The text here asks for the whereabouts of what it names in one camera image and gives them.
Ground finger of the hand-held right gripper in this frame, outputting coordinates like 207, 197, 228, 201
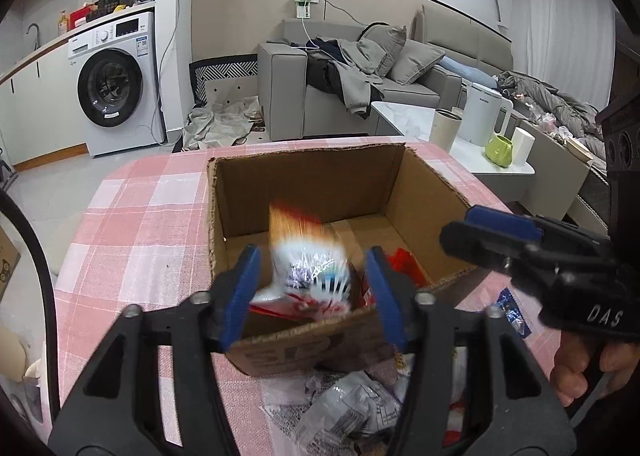
439, 220, 566, 287
465, 205, 608, 249

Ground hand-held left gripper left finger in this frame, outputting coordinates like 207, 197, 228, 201
47, 244, 263, 456

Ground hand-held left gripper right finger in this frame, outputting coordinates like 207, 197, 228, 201
365, 246, 577, 456

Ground white orange snack packet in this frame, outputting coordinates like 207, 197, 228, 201
252, 201, 353, 322

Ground brown cardboard box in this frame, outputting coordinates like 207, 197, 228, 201
206, 143, 488, 377

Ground red barcode snack packet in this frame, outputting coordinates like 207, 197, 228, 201
447, 398, 471, 442

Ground person's right hand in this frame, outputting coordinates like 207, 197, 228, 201
550, 331, 640, 407

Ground green mug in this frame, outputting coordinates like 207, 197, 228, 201
484, 134, 515, 168

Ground small blue snack packet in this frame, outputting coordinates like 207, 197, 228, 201
497, 287, 531, 337

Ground white cylinder cup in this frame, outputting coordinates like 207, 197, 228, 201
510, 127, 536, 166

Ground silver chip bag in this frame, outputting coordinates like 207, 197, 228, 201
292, 370, 405, 454

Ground beige cup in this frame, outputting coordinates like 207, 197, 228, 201
429, 108, 466, 153

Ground pink plaid tablecloth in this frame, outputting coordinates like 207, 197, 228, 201
50, 136, 566, 456

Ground white electric kettle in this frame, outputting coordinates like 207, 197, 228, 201
457, 82, 515, 147

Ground clear plastic snack packet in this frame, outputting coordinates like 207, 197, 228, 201
260, 376, 321, 432

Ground white marble coffee table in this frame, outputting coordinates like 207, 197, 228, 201
371, 101, 536, 202

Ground grey quilt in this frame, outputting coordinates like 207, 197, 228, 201
497, 71, 608, 152

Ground light blue pillow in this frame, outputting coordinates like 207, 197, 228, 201
437, 58, 483, 82

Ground crumpled cloth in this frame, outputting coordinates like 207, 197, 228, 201
182, 96, 263, 152

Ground grey pillow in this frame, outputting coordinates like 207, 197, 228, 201
387, 38, 446, 85
360, 25, 407, 77

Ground white curtain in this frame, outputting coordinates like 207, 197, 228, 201
515, 0, 618, 107

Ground grey sofa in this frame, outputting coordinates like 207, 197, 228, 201
257, 3, 513, 142

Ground grey jacket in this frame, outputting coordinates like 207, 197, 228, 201
337, 38, 386, 114

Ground black white patterned panel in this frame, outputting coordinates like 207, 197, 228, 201
189, 56, 261, 107

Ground dark clothes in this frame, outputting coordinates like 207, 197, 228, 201
305, 38, 351, 97

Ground small cardboard box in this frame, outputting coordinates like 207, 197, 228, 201
0, 226, 22, 297

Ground white washing machine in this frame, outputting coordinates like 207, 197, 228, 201
67, 11, 166, 158

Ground white counter cabinets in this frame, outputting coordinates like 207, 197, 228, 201
0, 21, 91, 167

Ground red box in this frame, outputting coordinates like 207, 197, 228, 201
69, 7, 101, 29

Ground white charging cable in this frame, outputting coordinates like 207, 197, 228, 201
300, 18, 321, 52

